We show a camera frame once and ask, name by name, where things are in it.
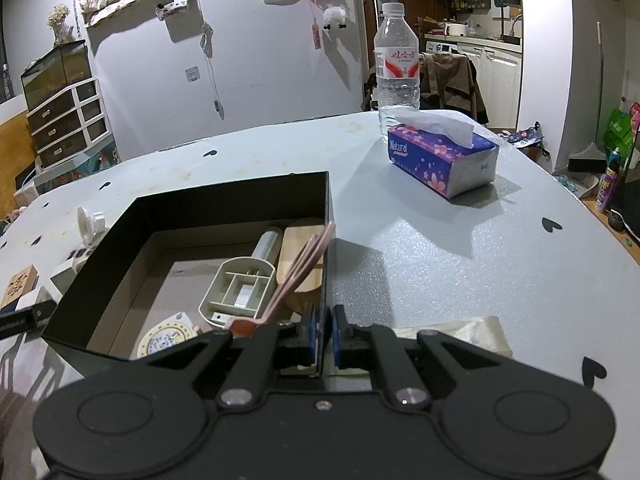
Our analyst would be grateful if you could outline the beige compartment tray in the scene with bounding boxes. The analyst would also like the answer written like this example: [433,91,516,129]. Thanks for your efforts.
[199,256,279,330]

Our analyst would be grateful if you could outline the clear wall holder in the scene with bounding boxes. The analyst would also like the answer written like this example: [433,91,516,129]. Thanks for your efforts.
[155,0,190,22]

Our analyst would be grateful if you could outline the white drawer cabinet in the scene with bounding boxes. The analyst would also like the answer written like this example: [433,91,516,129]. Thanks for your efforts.
[26,77,112,170]

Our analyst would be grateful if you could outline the clear water bottle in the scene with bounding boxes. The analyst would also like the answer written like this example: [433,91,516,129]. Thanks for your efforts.
[373,2,421,131]

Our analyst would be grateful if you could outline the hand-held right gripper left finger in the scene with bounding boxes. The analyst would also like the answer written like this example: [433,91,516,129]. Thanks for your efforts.
[137,305,324,412]

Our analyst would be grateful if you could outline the white sheep plush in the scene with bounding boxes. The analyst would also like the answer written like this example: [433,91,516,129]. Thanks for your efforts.
[321,6,349,30]

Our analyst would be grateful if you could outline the carved wooden block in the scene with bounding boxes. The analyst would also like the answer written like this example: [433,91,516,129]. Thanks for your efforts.
[0,265,39,311]

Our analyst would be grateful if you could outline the colourful printed bag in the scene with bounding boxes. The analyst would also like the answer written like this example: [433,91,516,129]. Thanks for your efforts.
[500,121,551,157]

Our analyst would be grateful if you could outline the white kitchen base cabinet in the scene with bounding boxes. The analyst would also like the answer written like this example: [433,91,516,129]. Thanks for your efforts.
[424,34,524,129]

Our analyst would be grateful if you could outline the brown wooden door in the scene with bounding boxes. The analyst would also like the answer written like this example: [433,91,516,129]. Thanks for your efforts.
[359,0,427,72]

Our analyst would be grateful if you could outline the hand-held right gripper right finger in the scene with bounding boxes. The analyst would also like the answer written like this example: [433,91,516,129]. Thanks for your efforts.
[332,305,517,409]

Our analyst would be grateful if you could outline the cream plastic bag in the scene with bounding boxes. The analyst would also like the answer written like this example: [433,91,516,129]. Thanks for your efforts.
[392,314,515,359]

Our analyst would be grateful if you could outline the chair with brown jacket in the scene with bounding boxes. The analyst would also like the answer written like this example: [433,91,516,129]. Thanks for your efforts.
[365,52,491,129]

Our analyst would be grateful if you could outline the black cardboard box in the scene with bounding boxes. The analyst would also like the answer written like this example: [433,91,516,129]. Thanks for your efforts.
[42,170,334,379]

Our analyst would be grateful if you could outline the wooden paddle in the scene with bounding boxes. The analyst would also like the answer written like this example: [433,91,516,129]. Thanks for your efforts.
[276,217,329,297]

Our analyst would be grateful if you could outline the hanging white cable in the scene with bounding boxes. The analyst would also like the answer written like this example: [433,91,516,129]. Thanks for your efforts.
[199,20,226,121]

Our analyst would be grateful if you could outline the white rectangular box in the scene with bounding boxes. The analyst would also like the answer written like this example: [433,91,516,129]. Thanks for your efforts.
[49,247,89,292]

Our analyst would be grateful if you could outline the white round cap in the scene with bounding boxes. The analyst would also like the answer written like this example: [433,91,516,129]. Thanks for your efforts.
[76,206,107,247]

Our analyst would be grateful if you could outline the green plastic bag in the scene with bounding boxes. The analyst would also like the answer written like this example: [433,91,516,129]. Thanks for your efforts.
[602,104,634,147]

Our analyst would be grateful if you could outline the pink hanging strap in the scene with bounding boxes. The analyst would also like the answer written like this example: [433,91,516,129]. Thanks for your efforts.
[297,0,326,52]

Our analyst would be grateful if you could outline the pink scissors with brown sheath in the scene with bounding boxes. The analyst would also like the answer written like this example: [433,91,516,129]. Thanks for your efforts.
[224,220,337,339]

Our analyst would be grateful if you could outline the purple spray can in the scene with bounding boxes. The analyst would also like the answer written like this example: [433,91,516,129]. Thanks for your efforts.
[594,147,624,214]

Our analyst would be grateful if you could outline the purple tissue box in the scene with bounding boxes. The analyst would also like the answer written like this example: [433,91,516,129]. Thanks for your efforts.
[387,110,501,200]

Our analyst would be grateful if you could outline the pile of plush toys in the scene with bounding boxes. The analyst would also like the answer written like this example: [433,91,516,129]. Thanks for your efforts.
[0,204,25,231]

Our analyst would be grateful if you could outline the white plastic tube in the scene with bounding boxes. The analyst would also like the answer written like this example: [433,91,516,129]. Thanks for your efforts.
[249,226,285,261]

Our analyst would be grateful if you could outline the dried flower vase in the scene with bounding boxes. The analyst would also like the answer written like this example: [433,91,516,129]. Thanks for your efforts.
[47,3,74,46]

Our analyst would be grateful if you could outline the glass fish tank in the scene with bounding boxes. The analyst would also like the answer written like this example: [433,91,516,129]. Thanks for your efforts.
[20,38,94,111]

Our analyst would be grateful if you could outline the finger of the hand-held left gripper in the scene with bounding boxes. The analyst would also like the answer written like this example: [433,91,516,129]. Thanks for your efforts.
[0,301,56,328]

